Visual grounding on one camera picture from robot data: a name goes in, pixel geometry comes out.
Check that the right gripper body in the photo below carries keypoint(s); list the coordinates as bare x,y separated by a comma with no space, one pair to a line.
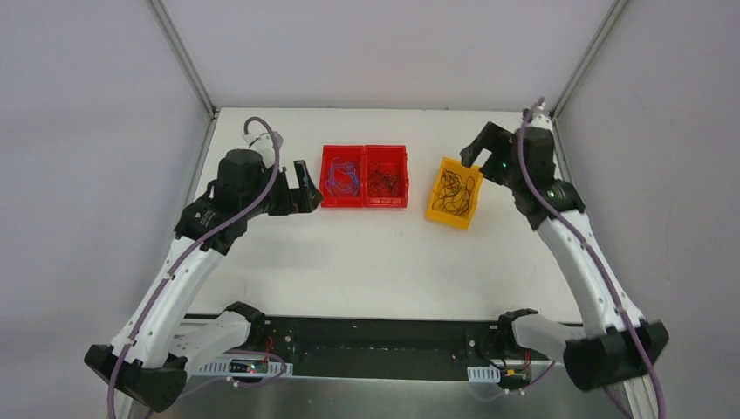
488,147

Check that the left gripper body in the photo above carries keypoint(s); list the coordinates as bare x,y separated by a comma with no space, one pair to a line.
291,192

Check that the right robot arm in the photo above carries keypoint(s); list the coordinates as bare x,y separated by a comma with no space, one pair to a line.
615,342

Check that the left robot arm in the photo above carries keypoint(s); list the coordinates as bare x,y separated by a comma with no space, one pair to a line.
147,360

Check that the red double bin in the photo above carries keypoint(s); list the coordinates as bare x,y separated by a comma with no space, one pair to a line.
364,176

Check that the yellow bin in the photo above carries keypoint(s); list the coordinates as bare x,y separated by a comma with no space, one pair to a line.
453,199

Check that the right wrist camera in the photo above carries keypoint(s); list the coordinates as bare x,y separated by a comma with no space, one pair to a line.
536,117

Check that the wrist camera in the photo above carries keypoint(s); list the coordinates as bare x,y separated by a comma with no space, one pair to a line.
264,145
536,117

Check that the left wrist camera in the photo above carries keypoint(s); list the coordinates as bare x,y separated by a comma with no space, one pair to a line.
264,145

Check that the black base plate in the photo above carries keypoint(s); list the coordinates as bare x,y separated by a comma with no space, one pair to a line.
393,349

